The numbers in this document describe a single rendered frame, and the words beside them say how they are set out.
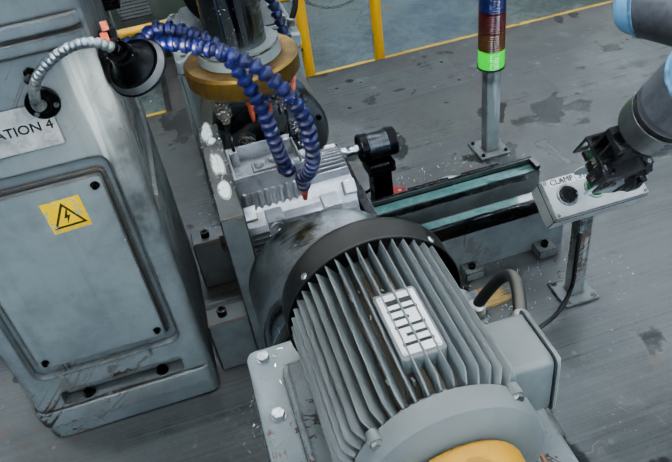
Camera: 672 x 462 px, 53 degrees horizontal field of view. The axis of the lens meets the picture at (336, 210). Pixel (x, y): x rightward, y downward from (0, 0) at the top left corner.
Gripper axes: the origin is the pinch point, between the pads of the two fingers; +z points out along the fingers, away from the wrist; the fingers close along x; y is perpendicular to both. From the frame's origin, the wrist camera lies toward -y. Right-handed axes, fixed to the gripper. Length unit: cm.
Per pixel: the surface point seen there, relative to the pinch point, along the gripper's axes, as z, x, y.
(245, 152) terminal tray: 11, -27, 53
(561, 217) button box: 2.3, 3.2, 7.6
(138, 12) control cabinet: 240, -241, 79
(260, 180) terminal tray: 6, -18, 52
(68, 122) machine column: -22, -21, 75
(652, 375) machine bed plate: 14.0, 30.8, -1.5
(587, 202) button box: 2.3, 2.0, 2.4
